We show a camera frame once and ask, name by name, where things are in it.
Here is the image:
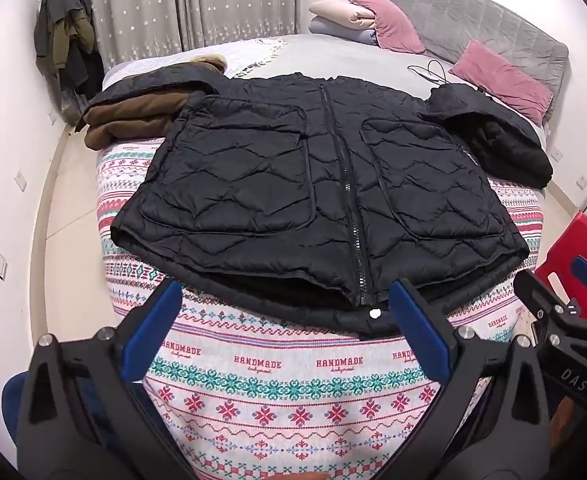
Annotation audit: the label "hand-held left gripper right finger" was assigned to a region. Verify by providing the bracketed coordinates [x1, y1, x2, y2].
[389, 277, 581, 480]

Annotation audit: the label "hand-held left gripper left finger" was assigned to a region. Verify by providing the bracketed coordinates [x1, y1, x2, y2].
[16, 279, 199, 480]

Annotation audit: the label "black quilted jacket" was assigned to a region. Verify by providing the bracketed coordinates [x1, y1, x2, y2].
[89, 66, 541, 337]

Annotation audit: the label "black folded clothes pile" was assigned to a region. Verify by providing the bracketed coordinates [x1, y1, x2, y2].
[466, 110, 554, 192]

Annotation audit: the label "hanging dark clothes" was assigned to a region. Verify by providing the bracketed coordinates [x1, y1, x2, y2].
[33, 0, 105, 126]

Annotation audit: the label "red chair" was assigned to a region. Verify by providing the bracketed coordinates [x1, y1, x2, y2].
[533, 210, 587, 332]

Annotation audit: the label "patterned knit-print blanket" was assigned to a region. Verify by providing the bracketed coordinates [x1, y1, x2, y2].
[94, 136, 545, 480]

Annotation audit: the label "pink velvet pillow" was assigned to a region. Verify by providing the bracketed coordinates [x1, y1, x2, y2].
[448, 40, 554, 128]
[343, 0, 427, 56]

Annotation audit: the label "brown coat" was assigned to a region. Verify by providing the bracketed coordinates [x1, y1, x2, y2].
[80, 55, 229, 152]

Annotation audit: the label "white fringed throw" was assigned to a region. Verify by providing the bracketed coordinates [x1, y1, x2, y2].
[107, 37, 290, 87]

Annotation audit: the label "grey padded headboard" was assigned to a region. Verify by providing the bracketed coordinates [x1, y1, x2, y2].
[363, 0, 571, 107]

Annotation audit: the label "bed with grey sheet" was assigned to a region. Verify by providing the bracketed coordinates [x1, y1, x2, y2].
[102, 32, 549, 146]

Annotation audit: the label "grey folded blanket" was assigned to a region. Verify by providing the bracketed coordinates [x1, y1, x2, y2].
[308, 17, 380, 47]

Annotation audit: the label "grey star-print curtain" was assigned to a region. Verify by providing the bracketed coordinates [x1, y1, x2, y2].
[80, 0, 302, 77]

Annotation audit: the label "beige folded duvet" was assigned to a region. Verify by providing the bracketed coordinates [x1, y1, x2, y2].
[308, 0, 375, 31]

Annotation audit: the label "black cable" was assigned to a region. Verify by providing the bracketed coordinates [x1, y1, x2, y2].
[406, 60, 489, 97]

